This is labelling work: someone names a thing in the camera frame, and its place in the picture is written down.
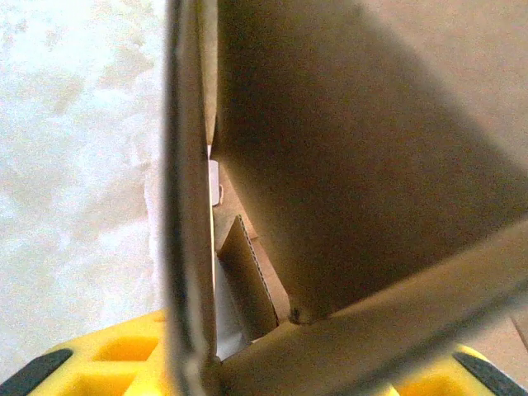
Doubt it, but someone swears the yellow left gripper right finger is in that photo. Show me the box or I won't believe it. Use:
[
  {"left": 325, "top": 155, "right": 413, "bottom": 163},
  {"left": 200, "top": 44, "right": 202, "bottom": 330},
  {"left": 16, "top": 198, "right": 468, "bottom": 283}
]
[{"left": 391, "top": 344, "right": 528, "bottom": 396}]

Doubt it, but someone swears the brown cardboard box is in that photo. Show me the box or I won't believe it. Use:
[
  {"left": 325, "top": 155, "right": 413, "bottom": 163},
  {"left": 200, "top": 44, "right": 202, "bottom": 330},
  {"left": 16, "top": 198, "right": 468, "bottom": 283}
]
[{"left": 163, "top": 0, "right": 528, "bottom": 396}]

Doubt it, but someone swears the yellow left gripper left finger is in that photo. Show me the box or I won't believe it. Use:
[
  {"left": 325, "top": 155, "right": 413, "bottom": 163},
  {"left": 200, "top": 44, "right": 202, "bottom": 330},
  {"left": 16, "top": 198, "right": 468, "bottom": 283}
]
[{"left": 0, "top": 309, "right": 171, "bottom": 396}]

